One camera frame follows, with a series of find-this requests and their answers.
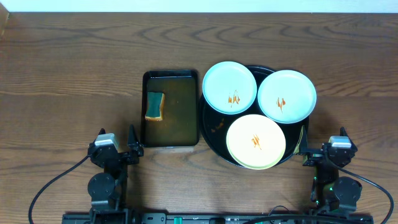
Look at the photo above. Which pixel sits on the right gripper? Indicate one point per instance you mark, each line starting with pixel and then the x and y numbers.
pixel 319 152

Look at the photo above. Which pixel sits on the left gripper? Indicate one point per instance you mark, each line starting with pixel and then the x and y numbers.
pixel 121 156

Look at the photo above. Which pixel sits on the yellow green scrub sponge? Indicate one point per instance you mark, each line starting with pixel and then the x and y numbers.
pixel 155 105

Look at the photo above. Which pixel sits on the light blue plate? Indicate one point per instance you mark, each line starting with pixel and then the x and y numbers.
pixel 229 87
pixel 287 96

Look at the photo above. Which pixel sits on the yellow plate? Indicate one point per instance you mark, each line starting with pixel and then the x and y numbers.
pixel 255 142

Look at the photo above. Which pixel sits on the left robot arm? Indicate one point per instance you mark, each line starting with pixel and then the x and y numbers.
pixel 108 189

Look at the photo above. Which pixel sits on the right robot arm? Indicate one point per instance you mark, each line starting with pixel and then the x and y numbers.
pixel 333 194

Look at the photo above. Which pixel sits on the black rectangular water tray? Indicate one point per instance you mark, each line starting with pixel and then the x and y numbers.
pixel 179 124

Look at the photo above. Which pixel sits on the round black serving tray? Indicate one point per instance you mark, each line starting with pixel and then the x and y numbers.
pixel 214 127

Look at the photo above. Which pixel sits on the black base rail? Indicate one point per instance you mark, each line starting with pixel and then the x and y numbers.
pixel 154 218

